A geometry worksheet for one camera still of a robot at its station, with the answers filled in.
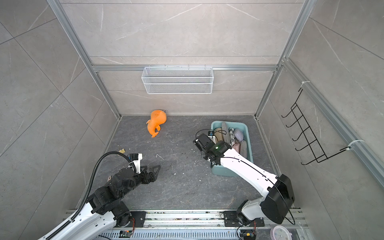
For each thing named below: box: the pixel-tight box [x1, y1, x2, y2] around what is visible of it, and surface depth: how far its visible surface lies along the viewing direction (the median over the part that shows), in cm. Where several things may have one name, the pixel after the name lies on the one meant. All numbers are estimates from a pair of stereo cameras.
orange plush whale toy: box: [146, 109, 167, 138], surface depth 112 cm
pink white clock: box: [269, 225, 293, 240], surface depth 69 cm
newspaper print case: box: [228, 127, 235, 147], surface depth 89 cm
